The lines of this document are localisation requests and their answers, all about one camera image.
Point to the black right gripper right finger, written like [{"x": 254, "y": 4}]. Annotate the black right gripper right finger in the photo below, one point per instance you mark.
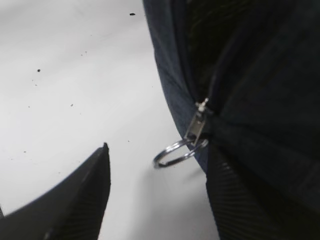
[{"x": 245, "y": 207}]

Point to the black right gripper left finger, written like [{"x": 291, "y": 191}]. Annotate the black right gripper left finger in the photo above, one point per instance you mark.
[{"x": 72, "y": 210}]

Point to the navy blue fabric lunch bag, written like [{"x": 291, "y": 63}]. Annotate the navy blue fabric lunch bag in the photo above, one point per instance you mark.
[{"x": 245, "y": 76}]

